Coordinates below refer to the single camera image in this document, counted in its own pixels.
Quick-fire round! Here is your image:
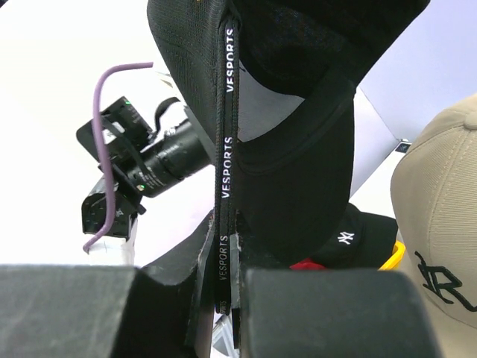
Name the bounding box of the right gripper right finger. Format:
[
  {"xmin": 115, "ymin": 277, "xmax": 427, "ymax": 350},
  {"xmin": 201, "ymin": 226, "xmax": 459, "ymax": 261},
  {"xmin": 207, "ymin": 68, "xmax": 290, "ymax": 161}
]
[{"xmin": 233, "ymin": 212, "xmax": 441, "ymax": 357}]

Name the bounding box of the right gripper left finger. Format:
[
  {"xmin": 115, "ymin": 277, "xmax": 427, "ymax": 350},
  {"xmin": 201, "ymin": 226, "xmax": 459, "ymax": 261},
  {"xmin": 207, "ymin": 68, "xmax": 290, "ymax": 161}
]
[{"xmin": 1, "ymin": 215, "xmax": 214, "ymax": 357}]

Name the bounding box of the black cap gold R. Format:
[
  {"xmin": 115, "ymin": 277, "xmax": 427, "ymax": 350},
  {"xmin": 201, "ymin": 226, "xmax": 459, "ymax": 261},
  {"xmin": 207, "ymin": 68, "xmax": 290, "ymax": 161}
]
[{"xmin": 145, "ymin": 0, "xmax": 433, "ymax": 318}]

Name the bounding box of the beige cap black R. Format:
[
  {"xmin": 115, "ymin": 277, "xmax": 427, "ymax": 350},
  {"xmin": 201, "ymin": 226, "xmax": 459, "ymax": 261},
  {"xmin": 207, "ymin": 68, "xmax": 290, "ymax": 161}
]
[{"xmin": 391, "ymin": 95, "xmax": 476, "ymax": 357}]

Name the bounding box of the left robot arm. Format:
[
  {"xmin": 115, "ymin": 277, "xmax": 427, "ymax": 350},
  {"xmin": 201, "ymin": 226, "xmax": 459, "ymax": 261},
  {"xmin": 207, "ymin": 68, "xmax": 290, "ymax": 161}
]
[{"xmin": 101, "ymin": 97, "xmax": 212, "ymax": 241}]

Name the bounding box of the red cap white logo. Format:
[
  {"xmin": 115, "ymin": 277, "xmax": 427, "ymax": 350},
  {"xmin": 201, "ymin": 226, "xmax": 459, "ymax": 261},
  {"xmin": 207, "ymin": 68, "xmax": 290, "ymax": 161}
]
[{"xmin": 290, "ymin": 258, "xmax": 326, "ymax": 271}]

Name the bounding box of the black cap white NY logo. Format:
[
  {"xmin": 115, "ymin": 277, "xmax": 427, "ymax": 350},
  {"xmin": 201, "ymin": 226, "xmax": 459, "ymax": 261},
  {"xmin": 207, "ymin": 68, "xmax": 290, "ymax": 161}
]
[{"xmin": 311, "ymin": 204, "xmax": 398, "ymax": 269}]

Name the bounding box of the yellow plastic tray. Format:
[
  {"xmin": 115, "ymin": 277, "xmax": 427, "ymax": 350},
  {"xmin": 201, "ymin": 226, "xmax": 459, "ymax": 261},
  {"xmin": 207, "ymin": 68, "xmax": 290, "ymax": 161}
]
[{"xmin": 379, "ymin": 240, "xmax": 406, "ymax": 271}]

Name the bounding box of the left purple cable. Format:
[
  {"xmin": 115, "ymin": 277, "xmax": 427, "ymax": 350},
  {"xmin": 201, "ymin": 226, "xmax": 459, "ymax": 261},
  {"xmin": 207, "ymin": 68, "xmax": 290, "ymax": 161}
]
[{"xmin": 82, "ymin": 61, "xmax": 154, "ymax": 255}]

